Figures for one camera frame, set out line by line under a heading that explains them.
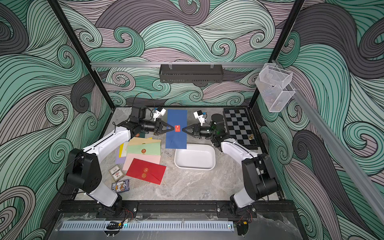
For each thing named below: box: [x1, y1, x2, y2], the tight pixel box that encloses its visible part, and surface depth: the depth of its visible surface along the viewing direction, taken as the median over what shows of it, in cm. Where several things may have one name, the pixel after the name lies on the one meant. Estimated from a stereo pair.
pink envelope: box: [122, 153, 161, 171], surface depth 94 cm
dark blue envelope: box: [165, 109, 188, 149], surface depth 77 cm
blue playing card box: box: [111, 179, 130, 193], surface depth 81 cm
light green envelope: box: [127, 142, 161, 156], surface depth 97 cm
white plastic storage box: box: [174, 143, 216, 171], surface depth 93 cm
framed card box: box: [108, 164, 125, 183], surface depth 85 cm
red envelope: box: [125, 158, 167, 185], surface depth 88 cm
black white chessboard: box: [223, 107, 258, 150], surface depth 106 cm
